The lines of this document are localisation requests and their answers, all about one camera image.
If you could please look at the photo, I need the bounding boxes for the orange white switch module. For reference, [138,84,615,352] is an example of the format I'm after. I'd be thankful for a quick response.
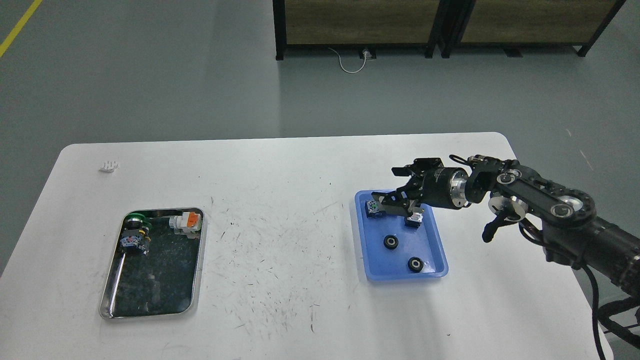
[168,211,203,239]

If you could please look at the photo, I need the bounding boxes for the left wooden cabinet black frame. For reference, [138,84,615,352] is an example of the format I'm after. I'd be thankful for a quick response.
[272,0,451,61]

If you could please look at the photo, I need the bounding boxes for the small white plastic piece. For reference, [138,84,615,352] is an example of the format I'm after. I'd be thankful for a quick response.
[98,161,120,174]

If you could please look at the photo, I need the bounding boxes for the black gear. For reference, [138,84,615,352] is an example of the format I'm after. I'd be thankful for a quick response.
[407,256,425,273]
[382,234,399,250]

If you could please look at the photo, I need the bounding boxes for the right wooden cabinet black frame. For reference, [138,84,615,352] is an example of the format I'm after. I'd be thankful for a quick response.
[438,0,626,59]

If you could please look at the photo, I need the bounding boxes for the silver metal tray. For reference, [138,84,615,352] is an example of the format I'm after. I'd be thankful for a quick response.
[98,207,207,321]

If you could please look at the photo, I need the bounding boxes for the black cable right edge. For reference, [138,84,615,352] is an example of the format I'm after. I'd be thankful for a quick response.
[582,265,640,360]

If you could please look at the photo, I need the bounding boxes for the wooden cabinet black frame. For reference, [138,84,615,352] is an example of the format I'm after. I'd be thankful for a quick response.
[272,0,451,61]
[438,0,626,59]

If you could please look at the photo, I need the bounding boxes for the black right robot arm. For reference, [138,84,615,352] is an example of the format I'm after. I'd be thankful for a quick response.
[371,154,639,306]

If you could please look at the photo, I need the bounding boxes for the white cable on floor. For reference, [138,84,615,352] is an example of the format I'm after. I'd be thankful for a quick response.
[328,46,377,74]

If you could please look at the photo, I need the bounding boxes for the yellow push button switch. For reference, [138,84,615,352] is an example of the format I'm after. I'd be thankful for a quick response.
[404,210,425,229]

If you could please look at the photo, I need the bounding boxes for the green push button switch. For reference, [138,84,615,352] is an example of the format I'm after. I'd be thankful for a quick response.
[118,212,153,256]

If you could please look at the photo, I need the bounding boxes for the red push button switch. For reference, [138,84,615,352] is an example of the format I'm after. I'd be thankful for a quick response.
[364,199,387,219]

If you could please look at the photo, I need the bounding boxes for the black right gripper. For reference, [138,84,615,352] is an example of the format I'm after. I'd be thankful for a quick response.
[377,157,469,218]

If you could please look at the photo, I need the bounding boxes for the blue plastic tray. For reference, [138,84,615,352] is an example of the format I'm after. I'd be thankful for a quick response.
[354,190,450,281]

